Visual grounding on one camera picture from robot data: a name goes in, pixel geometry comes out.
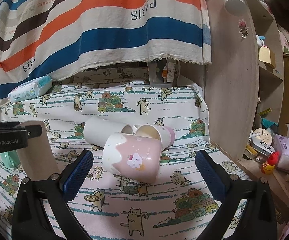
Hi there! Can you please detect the beige speckled cup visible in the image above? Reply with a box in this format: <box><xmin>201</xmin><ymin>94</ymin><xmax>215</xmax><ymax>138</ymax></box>
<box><xmin>16</xmin><ymin>121</ymin><xmax>60</xmax><ymax>181</ymax></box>

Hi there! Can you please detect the white cylindrical cup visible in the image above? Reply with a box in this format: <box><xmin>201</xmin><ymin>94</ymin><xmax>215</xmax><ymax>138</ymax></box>
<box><xmin>83</xmin><ymin>116</ymin><xmax>133</xmax><ymax>147</ymax></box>

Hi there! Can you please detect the small pink cream cup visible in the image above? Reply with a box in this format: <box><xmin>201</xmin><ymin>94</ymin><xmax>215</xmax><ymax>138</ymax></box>
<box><xmin>132</xmin><ymin>124</ymin><xmax>176</xmax><ymax>150</ymax></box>

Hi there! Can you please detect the mint green mug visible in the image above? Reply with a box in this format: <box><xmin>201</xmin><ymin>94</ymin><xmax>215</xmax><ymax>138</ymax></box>
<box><xmin>0</xmin><ymin>150</ymin><xmax>20</xmax><ymax>168</ymax></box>

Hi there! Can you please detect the red yellow toy figure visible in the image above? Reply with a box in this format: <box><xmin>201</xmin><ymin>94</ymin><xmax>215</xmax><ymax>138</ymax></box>
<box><xmin>261</xmin><ymin>151</ymin><xmax>280</xmax><ymax>175</ymax></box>

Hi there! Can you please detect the wet wipes pack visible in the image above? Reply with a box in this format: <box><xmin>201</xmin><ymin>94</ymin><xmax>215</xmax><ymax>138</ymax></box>
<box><xmin>8</xmin><ymin>75</ymin><xmax>53</xmax><ymax>103</ymax></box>

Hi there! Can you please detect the round beige compact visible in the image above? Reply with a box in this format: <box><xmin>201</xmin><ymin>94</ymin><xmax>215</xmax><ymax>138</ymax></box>
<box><xmin>250</xmin><ymin>128</ymin><xmax>273</xmax><ymax>145</ymax></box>

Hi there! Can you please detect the striped Paris cloth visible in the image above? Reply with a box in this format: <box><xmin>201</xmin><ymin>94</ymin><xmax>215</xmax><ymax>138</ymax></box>
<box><xmin>0</xmin><ymin>0</ymin><xmax>211</xmax><ymax>107</ymax></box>

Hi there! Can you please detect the cat print bed sheet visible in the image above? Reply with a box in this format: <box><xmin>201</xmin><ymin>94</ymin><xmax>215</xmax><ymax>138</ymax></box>
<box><xmin>0</xmin><ymin>65</ymin><xmax>250</xmax><ymax>240</ymax></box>

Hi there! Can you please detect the pink white cartoon mug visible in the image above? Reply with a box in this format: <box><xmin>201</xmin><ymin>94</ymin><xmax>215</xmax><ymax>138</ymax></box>
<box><xmin>102</xmin><ymin>133</ymin><xmax>163</xmax><ymax>184</ymax></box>

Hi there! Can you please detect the wooden curved shelf panel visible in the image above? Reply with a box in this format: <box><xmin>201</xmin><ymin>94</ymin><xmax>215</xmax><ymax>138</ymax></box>
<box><xmin>205</xmin><ymin>0</ymin><xmax>284</xmax><ymax>161</ymax></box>

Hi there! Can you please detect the clear plastic organizer box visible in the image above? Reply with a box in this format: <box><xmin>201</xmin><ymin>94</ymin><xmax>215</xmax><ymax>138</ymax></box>
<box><xmin>148</xmin><ymin>59</ymin><xmax>180</xmax><ymax>88</ymax></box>

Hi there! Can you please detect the bear sticker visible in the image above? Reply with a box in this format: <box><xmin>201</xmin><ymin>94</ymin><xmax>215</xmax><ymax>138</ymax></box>
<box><xmin>238</xmin><ymin>19</ymin><xmax>249</xmax><ymax>38</ymax></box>

